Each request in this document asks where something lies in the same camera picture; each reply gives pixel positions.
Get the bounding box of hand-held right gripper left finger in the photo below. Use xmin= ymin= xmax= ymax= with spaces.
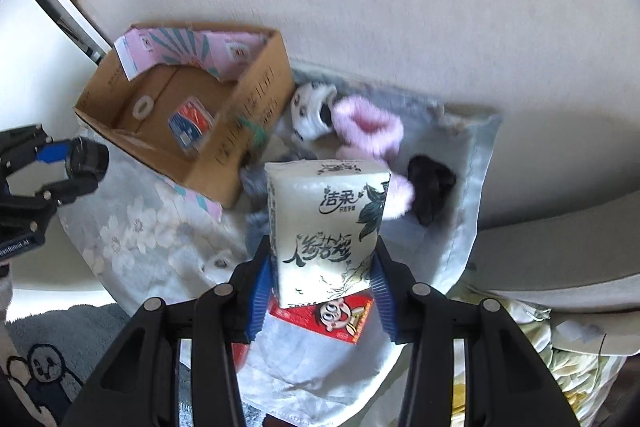
xmin=60 ymin=237 xmax=273 ymax=427

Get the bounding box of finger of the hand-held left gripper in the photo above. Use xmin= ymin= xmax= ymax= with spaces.
xmin=0 ymin=177 xmax=98 ymax=228
xmin=0 ymin=124 xmax=71 ymax=178

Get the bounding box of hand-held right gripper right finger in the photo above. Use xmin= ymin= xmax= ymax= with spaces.
xmin=372 ymin=237 xmax=583 ymax=427

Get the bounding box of black cylinder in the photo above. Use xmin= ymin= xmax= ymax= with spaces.
xmin=65 ymin=136 xmax=110 ymax=195

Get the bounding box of red snack box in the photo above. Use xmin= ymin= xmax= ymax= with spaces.
xmin=270 ymin=292 xmax=375 ymax=344

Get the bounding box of white tissue pack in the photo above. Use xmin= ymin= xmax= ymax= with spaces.
xmin=265 ymin=159 xmax=392 ymax=309

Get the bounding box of grey fluffy slipper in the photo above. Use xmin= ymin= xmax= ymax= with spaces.
xmin=240 ymin=147 xmax=321 ymax=200

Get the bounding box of black cloth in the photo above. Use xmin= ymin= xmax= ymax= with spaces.
xmin=406 ymin=154 xmax=457 ymax=227

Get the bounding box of pink fluffy slipper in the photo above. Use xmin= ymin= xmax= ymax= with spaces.
xmin=332 ymin=97 xmax=405 ymax=160
xmin=380 ymin=172 xmax=416 ymax=220

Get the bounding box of cardboard box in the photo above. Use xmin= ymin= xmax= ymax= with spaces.
xmin=74 ymin=23 xmax=296 ymax=209

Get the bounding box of pale floral blanket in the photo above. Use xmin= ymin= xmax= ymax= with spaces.
xmin=57 ymin=62 xmax=503 ymax=423

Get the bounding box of grey penguin print cloth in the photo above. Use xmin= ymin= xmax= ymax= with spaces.
xmin=0 ymin=302 xmax=131 ymax=427

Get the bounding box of small blue red packet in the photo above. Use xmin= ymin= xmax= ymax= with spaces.
xmin=167 ymin=97 xmax=216 ymax=152

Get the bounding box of yellow floral bedding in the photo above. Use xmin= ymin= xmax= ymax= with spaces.
xmin=450 ymin=287 xmax=626 ymax=427

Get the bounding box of white panda plush slipper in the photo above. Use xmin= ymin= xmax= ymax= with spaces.
xmin=290 ymin=83 xmax=338 ymax=142

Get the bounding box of dark window frame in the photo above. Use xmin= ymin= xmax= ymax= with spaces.
xmin=0 ymin=0 xmax=116 ymax=68

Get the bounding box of beige padded bed frame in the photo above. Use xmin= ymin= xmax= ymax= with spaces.
xmin=470 ymin=187 xmax=640 ymax=343

